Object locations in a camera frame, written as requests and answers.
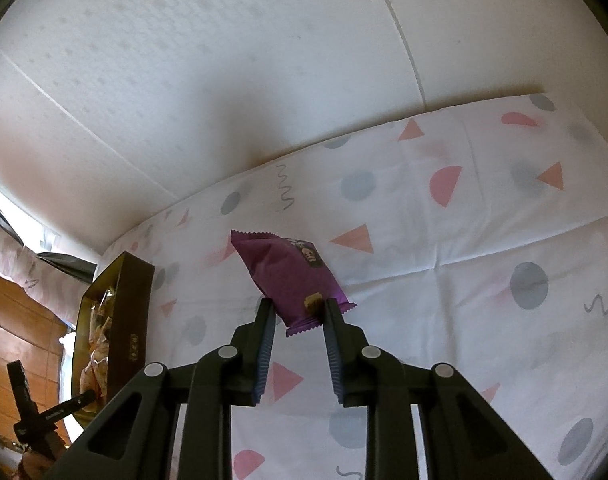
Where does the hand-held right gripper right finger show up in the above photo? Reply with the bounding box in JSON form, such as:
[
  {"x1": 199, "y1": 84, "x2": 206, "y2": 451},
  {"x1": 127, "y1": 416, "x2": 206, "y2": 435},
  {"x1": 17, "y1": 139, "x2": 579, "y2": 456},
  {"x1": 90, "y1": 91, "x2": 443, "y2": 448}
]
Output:
[{"x1": 323, "y1": 297, "x2": 555, "y2": 480}]

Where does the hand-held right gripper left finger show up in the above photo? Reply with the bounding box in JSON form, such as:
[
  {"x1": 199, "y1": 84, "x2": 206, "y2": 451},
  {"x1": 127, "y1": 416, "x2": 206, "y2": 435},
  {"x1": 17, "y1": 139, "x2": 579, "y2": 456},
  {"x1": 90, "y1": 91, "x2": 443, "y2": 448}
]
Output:
[{"x1": 42, "y1": 297, "x2": 277, "y2": 480}]

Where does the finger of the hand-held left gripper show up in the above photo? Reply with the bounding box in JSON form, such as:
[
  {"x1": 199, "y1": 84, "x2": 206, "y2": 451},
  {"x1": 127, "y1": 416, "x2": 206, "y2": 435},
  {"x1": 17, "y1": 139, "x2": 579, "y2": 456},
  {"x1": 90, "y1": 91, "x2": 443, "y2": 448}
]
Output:
[{"x1": 38, "y1": 391, "x2": 97, "y2": 423}]

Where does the purple snack packet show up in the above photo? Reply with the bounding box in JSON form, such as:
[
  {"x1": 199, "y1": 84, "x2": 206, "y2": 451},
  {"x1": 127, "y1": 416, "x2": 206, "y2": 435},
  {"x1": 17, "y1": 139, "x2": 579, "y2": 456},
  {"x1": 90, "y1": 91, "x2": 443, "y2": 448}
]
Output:
[{"x1": 230, "y1": 229, "x2": 358, "y2": 338}]

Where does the gold tin box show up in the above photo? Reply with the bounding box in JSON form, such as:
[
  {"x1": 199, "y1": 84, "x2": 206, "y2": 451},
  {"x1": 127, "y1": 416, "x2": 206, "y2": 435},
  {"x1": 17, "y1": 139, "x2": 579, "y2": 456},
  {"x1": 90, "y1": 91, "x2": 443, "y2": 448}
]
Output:
[{"x1": 71, "y1": 251, "x2": 155, "y2": 431}]

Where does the pink curtain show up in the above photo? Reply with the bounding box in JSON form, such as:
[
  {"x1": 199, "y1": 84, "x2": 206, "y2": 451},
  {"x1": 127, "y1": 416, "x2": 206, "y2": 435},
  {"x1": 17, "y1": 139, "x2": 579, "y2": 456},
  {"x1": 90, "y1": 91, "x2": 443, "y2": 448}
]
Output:
[{"x1": 0, "y1": 210, "x2": 99, "y2": 328}]

